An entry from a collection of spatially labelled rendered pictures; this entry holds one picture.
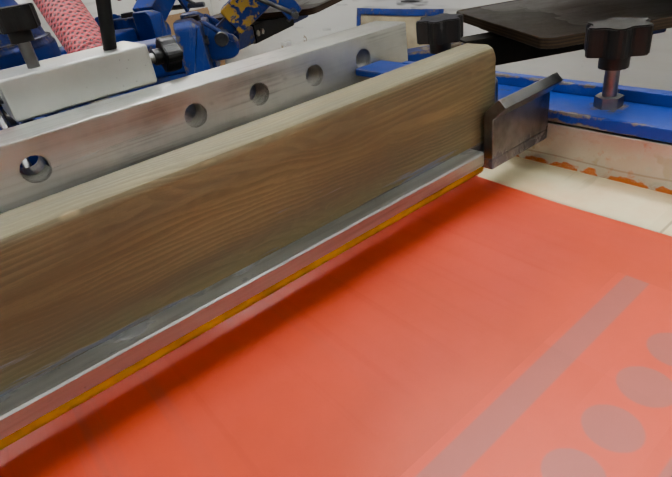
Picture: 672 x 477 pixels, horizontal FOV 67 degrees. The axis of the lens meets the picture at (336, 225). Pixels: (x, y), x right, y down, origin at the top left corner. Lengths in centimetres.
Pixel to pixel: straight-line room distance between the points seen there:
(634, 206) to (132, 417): 33
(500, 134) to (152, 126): 28
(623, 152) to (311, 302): 25
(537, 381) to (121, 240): 20
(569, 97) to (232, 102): 29
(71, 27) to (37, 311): 51
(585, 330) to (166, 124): 36
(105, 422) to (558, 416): 21
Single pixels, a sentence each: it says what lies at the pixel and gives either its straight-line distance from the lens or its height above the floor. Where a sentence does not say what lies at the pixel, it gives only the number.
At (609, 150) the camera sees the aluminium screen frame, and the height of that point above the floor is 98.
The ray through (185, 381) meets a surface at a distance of 28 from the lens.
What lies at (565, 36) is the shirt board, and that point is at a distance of 92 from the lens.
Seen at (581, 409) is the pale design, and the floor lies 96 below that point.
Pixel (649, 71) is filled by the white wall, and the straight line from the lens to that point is 233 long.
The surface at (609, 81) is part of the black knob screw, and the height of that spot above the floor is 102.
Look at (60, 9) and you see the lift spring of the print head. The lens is 74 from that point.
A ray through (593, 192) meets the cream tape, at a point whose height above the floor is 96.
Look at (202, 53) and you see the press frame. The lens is 91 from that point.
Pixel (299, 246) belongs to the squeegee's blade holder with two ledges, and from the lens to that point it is 28.
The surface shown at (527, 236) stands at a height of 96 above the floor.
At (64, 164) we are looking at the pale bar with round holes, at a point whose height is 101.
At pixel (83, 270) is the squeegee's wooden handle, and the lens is 24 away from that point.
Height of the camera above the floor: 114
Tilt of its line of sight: 30 degrees down
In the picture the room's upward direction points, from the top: 9 degrees counter-clockwise
